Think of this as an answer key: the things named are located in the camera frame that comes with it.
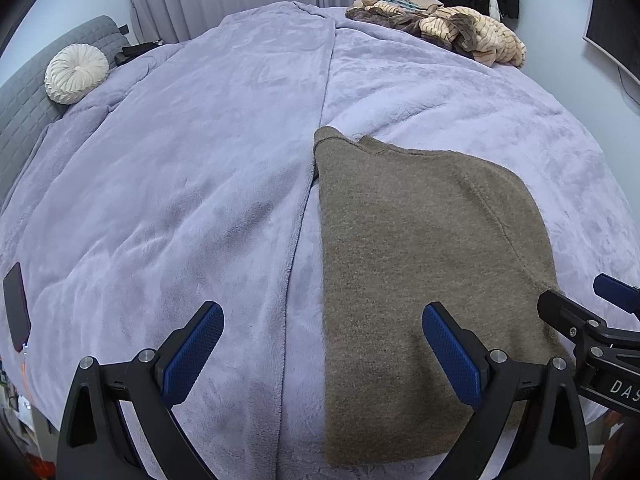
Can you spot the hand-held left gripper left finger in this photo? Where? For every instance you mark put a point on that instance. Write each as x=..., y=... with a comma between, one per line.
x=195, y=347

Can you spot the brown fuzzy garment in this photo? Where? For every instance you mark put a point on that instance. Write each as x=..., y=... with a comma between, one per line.
x=385, y=19

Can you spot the grey quilted headboard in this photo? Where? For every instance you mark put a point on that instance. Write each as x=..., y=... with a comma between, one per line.
x=25, y=110

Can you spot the brown knit sweater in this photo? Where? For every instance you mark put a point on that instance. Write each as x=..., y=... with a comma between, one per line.
x=410, y=260

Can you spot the wall-mounted television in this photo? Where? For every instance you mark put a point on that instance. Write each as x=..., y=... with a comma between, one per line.
x=612, y=25

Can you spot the lavender fleece blanket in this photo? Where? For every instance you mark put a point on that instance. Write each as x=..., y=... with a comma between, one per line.
x=200, y=160

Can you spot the cream striped fuzzy garment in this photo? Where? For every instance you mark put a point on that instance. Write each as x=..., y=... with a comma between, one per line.
x=495, y=37

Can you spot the black smartphone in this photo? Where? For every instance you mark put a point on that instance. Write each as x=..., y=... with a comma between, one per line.
x=16, y=305

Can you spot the small black object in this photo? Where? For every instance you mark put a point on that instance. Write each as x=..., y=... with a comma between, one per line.
x=137, y=51

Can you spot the round white pleated pillow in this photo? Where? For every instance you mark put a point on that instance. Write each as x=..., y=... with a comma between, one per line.
x=75, y=75

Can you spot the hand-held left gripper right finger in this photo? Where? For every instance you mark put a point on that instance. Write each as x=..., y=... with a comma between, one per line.
x=452, y=352

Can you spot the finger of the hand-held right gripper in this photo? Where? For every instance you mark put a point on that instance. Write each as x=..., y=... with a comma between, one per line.
x=620, y=292
x=565, y=315

